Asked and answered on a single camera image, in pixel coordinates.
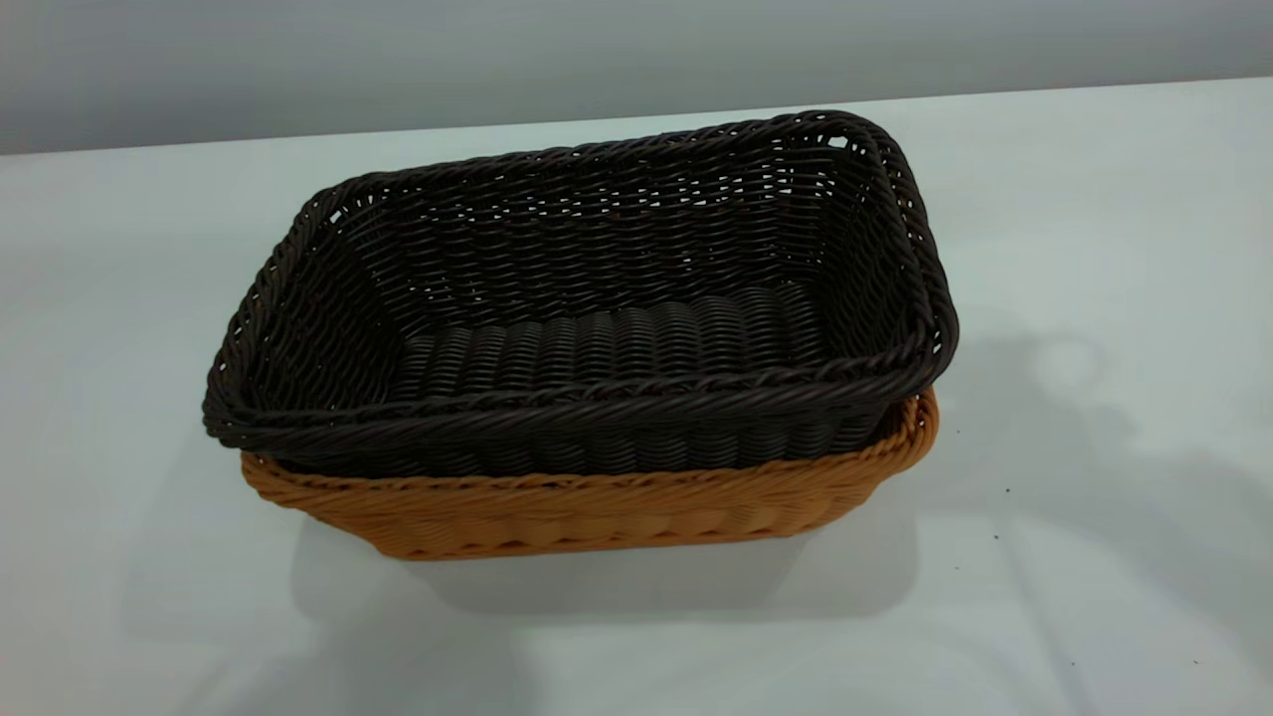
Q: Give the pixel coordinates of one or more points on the dark brown wicker basket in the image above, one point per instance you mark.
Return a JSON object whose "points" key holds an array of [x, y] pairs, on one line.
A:
{"points": [[597, 338]]}

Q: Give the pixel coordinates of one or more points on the light brown wicker basket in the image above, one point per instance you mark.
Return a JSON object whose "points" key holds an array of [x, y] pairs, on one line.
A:
{"points": [[597, 517]]}

